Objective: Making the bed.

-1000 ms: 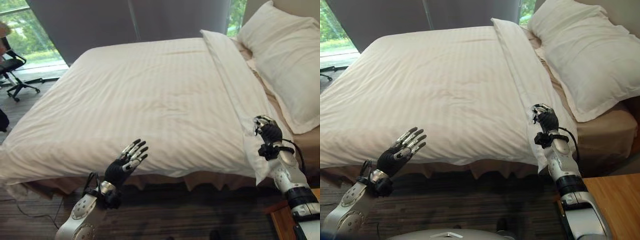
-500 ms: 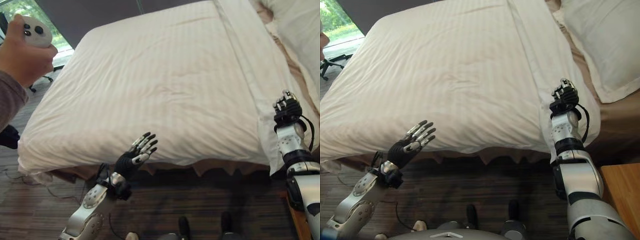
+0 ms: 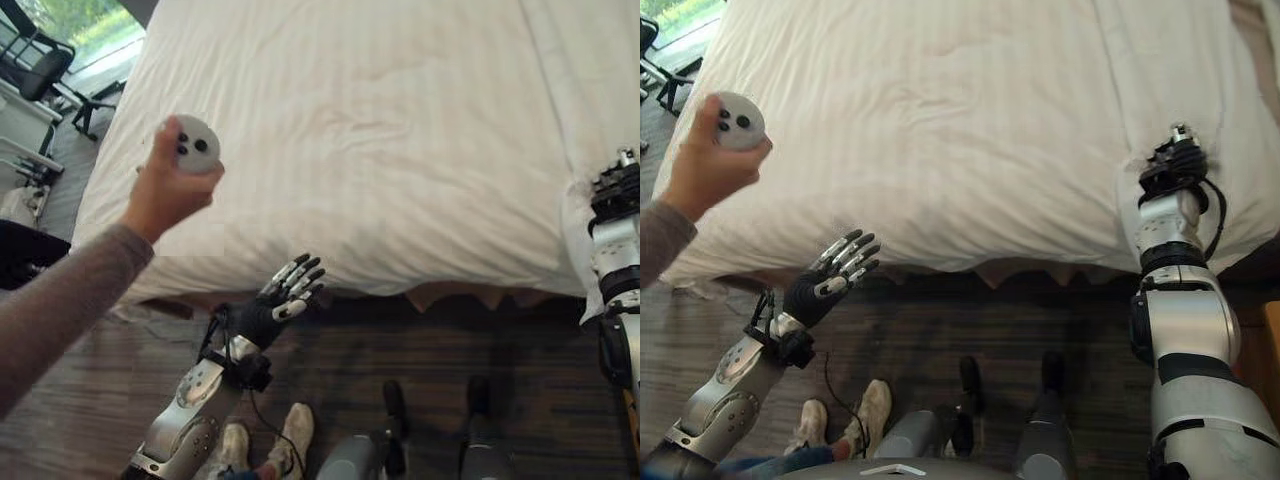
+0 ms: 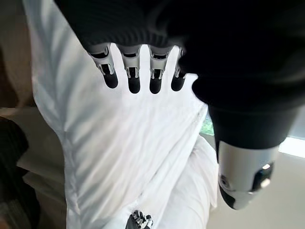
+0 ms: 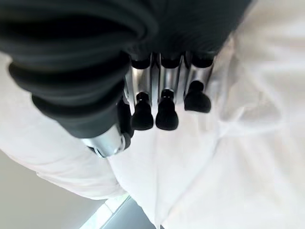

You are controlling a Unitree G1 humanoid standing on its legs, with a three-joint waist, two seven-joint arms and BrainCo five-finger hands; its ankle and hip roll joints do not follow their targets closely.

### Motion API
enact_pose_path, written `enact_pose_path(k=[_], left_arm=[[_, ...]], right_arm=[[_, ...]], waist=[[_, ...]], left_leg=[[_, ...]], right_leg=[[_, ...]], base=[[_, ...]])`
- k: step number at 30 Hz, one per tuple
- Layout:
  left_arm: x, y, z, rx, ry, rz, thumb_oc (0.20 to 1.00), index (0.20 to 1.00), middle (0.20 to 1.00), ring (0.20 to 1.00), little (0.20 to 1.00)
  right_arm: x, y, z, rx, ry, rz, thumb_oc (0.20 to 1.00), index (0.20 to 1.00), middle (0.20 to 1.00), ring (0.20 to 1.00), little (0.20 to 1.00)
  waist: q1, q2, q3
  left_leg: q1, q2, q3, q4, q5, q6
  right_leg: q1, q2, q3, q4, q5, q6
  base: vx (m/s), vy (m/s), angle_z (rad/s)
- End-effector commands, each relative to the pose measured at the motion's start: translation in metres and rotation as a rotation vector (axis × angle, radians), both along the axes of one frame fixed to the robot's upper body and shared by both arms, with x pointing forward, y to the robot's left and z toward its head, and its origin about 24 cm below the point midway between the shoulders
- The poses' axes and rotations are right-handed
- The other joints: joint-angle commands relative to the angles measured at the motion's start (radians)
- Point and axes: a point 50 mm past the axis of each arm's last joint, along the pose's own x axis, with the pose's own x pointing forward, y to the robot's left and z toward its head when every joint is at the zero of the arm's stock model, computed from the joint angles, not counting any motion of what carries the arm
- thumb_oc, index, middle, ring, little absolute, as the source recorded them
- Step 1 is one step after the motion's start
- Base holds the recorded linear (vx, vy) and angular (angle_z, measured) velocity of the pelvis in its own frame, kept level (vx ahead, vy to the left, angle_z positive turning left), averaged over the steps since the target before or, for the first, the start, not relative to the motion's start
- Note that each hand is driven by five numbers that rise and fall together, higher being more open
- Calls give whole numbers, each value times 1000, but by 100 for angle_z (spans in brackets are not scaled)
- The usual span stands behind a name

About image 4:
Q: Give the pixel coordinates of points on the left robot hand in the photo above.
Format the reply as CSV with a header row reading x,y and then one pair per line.
x,y
214,47

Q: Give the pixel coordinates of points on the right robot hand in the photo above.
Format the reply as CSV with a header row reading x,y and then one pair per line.
x,y
139,220

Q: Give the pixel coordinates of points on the white duvet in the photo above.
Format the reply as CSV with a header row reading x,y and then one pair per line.
x,y
124,143

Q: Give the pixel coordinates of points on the dark ribbed cloth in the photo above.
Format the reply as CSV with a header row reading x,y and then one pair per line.
x,y
14,171

